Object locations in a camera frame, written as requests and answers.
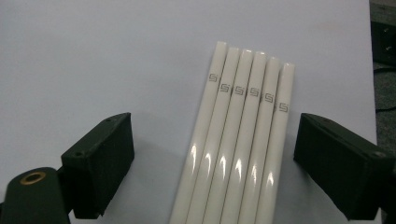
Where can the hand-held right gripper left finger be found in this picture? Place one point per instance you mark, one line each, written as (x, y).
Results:
(99, 161)

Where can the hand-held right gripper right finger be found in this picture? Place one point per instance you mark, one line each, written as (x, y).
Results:
(336, 161)

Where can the row of white chopsticks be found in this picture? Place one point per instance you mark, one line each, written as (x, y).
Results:
(236, 140)

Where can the pale blue table sheet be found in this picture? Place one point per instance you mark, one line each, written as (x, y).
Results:
(93, 62)

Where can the black stand base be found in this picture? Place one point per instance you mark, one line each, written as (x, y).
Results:
(384, 43)

